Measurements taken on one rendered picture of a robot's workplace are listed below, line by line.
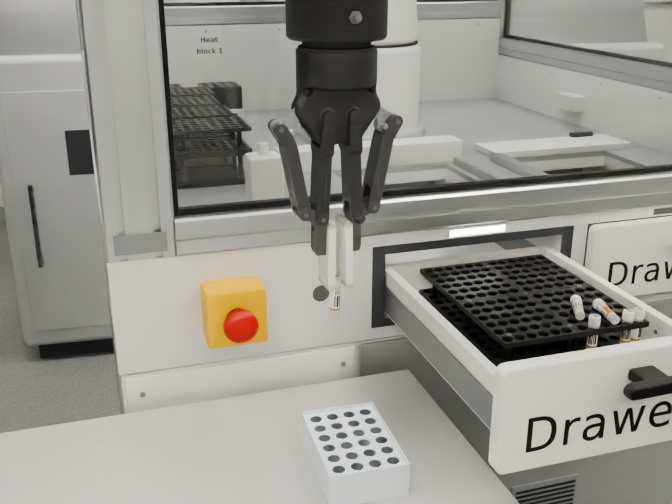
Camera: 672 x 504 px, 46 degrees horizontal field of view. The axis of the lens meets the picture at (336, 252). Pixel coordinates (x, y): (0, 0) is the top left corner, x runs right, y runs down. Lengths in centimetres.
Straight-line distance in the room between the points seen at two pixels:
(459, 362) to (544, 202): 33
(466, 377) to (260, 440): 25
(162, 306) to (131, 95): 25
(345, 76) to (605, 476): 87
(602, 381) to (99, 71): 59
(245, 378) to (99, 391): 163
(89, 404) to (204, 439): 165
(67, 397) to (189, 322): 167
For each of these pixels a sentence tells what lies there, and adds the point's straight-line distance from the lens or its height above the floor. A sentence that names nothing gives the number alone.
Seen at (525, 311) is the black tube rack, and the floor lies 90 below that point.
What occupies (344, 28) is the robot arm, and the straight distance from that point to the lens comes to 70.
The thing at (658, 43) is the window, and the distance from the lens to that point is 117.
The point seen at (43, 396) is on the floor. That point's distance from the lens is 266.
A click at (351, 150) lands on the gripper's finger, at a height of 110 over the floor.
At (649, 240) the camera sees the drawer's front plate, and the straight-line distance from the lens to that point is 120.
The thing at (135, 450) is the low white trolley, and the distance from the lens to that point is 94.
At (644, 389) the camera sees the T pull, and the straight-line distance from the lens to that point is 78.
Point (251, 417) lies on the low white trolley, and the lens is 97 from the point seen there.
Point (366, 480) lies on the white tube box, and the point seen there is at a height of 79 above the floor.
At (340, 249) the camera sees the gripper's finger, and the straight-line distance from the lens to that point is 80.
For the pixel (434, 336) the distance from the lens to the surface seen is 91.
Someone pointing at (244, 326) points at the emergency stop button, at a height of 88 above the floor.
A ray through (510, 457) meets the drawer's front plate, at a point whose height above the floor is 84.
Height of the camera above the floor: 127
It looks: 20 degrees down
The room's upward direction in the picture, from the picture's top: straight up
